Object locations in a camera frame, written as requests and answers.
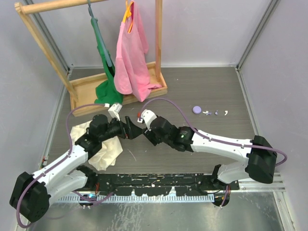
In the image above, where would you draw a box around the slotted cable duct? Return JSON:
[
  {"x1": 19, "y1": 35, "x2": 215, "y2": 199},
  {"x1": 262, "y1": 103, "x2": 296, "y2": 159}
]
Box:
[{"x1": 57, "y1": 193, "x2": 215, "y2": 204}]

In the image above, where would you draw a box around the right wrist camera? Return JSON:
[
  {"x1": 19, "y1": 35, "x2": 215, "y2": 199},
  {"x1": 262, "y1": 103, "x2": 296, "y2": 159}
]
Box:
[{"x1": 137, "y1": 109, "x2": 157, "y2": 131}]

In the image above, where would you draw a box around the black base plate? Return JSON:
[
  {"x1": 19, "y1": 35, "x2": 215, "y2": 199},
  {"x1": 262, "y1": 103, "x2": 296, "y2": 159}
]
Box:
[{"x1": 97, "y1": 173, "x2": 226, "y2": 196}]

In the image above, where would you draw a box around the cream crumpled cloth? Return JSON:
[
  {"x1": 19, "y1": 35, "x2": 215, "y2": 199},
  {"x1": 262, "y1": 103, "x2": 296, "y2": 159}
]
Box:
[{"x1": 70, "y1": 120, "x2": 123, "y2": 171}]

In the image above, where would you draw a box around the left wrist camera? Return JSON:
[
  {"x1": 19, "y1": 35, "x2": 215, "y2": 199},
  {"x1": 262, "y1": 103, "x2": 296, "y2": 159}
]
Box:
[{"x1": 108, "y1": 103, "x2": 122, "y2": 121}]

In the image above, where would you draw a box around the pink shirt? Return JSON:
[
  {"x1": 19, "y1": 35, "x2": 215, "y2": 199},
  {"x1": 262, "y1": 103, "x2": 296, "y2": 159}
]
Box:
[{"x1": 114, "y1": 1, "x2": 162, "y2": 102}]

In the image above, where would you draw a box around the grey clothes hanger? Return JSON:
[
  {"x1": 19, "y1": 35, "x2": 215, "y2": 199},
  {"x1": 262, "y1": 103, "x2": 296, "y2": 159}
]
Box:
[{"x1": 87, "y1": 0, "x2": 113, "y2": 67}]

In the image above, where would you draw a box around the green shirt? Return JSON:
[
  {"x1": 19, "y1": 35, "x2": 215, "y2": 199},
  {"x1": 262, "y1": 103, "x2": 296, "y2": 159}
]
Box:
[{"x1": 90, "y1": 18, "x2": 125, "y2": 106}]

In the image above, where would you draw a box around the wooden clothes rack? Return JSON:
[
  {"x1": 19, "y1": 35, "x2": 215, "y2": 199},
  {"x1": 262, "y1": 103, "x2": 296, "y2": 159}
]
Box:
[{"x1": 14, "y1": 0, "x2": 167, "y2": 109}]

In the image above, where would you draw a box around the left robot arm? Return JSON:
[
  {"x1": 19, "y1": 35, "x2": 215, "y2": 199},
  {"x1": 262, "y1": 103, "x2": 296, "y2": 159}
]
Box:
[{"x1": 9, "y1": 115, "x2": 143, "y2": 228}]

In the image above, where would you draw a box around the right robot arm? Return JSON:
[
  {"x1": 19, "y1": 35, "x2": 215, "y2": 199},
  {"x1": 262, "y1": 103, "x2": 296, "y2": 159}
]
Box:
[{"x1": 141, "y1": 112, "x2": 277, "y2": 190}]

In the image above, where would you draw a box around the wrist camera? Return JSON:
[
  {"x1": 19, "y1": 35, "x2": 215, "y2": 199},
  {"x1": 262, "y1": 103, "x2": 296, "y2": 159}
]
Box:
[
  {"x1": 108, "y1": 103, "x2": 122, "y2": 121},
  {"x1": 137, "y1": 109, "x2": 157, "y2": 131}
]

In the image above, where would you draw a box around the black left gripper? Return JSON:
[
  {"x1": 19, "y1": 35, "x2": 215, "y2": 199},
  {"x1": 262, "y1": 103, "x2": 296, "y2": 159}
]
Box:
[{"x1": 99, "y1": 115, "x2": 142, "y2": 142}]

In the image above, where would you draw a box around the yellow clothes hanger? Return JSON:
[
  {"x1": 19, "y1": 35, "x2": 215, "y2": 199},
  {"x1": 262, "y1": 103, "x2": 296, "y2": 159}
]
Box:
[{"x1": 122, "y1": 0, "x2": 134, "y2": 33}]

